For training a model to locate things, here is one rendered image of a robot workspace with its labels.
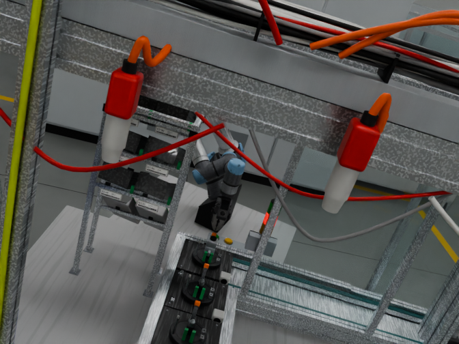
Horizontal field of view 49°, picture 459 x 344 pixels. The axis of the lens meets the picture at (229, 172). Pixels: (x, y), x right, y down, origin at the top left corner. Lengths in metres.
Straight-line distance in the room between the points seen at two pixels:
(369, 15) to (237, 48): 4.29
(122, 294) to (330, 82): 1.55
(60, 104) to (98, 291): 3.31
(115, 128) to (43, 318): 1.31
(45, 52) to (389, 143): 0.62
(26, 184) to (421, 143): 0.73
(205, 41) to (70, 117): 4.48
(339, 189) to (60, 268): 1.64
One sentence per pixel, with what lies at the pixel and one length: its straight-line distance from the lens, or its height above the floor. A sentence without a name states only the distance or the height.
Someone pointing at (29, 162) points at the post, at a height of 1.83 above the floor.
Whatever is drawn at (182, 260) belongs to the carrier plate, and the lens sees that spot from 2.31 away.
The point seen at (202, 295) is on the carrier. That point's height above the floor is 1.01.
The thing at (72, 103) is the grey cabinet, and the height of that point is 0.38.
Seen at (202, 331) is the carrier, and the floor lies 1.00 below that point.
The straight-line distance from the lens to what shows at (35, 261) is 2.33.
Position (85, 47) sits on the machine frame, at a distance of 0.95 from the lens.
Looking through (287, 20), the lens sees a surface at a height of 2.20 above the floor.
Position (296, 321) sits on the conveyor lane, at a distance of 2.32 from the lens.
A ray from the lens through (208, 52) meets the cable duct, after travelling 0.89.
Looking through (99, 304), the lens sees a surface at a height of 0.86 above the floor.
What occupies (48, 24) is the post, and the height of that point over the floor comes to 2.09.
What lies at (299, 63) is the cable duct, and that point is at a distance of 0.88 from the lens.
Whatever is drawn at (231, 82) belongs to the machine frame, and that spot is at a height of 2.08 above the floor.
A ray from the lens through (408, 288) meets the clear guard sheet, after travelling 2.72.
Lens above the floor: 2.31
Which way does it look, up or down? 24 degrees down
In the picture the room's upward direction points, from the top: 18 degrees clockwise
